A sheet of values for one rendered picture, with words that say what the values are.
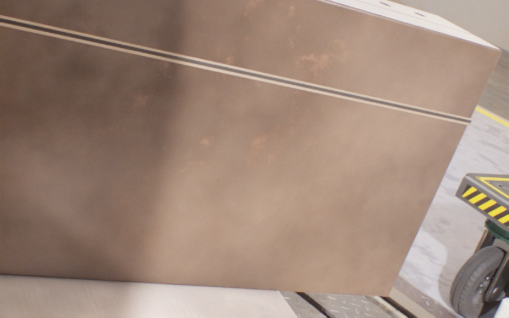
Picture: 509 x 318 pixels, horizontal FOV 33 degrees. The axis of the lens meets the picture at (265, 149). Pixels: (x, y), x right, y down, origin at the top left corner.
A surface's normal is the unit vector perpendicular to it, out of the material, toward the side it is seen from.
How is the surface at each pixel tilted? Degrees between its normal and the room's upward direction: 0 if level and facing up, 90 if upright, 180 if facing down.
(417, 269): 0
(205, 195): 90
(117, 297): 0
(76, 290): 0
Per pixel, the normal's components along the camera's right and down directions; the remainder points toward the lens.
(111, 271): 0.43, 0.44
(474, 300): 0.64, 0.40
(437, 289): 0.34, -0.89
